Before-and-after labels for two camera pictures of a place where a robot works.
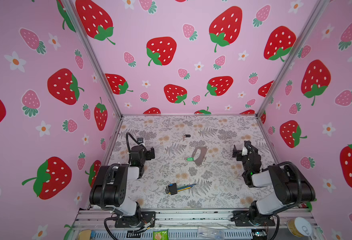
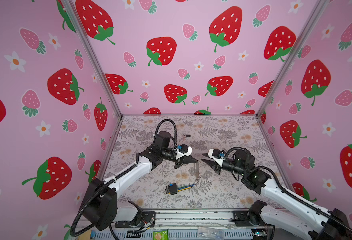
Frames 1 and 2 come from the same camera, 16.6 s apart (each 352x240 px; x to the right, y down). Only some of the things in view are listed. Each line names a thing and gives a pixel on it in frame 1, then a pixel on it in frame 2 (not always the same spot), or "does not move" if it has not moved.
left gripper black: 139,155 → 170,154
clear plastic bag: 212,233 does not move
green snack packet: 160,235 does not move
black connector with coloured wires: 172,188 does not move
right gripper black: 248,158 → 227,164
